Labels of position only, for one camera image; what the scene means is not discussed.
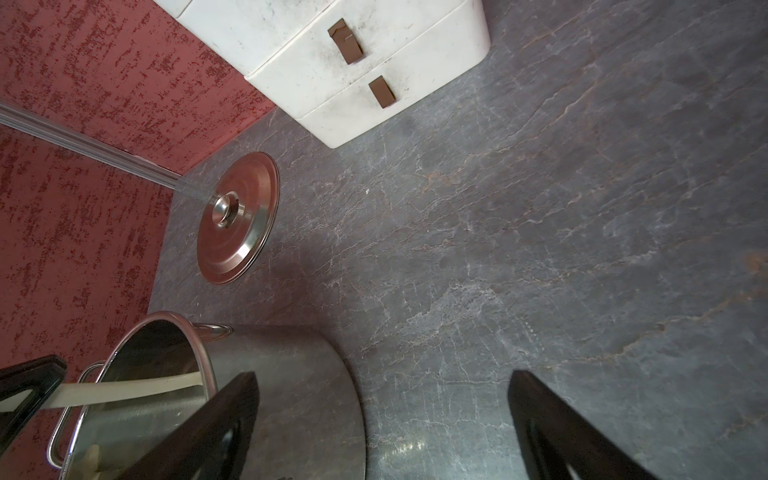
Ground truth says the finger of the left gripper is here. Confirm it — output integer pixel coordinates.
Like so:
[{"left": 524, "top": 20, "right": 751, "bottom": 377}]
[{"left": 1, "top": 355, "right": 67, "bottom": 455}]

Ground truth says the stainless steel pot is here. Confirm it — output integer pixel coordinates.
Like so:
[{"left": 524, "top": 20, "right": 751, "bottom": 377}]
[{"left": 47, "top": 312, "right": 367, "bottom": 479}]

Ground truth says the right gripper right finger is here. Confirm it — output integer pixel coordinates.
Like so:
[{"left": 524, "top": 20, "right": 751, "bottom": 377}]
[{"left": 507, "top": 370, "right": 655, "bottom": 479}]

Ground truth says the white three-drawer box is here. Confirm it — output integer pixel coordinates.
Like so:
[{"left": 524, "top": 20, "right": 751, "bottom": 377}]
[{"left": 156, "top": 0, "right": 491, "bottom": 148}]

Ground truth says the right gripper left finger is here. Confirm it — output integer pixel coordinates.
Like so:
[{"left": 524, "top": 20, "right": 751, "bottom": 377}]
[{"left": 120, "top": 372, "right": 260, "bottom": 479}]

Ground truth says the left corner aluminium profile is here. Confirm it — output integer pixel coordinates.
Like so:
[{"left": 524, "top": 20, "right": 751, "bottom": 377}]
[{"left": 1, "top": 101, "right": 180, "bottom": 190}]

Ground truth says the steel pot lid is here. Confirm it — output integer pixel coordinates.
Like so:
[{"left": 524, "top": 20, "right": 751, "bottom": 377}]
[{"left": 196, "top": 152, "right": 280, "bottom": 285}]

